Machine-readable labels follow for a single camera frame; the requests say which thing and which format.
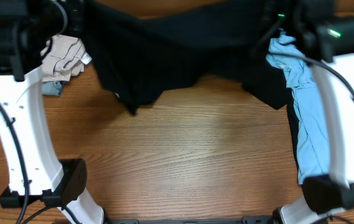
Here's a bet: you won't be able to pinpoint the folded beige garment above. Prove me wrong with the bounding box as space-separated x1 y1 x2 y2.
40 35 92 82

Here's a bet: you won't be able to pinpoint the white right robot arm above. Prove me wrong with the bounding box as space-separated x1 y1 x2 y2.
272 1 354 223

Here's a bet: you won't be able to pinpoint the black t-shirt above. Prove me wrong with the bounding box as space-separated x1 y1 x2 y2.
82 0 291 113

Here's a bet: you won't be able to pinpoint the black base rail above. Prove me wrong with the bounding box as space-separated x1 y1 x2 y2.
105 216 272 224

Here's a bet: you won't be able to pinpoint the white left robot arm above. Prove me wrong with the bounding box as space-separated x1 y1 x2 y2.
0 1 108 223

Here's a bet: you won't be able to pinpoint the black garment under blue shirt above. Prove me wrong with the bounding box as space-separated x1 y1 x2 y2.
286 104 302 175

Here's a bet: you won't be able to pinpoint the light blue t-shirt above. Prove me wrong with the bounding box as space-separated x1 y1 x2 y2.
266 29 330 185

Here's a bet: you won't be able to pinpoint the folded light blue jeans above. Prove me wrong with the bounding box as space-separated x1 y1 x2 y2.
42 81 65 96

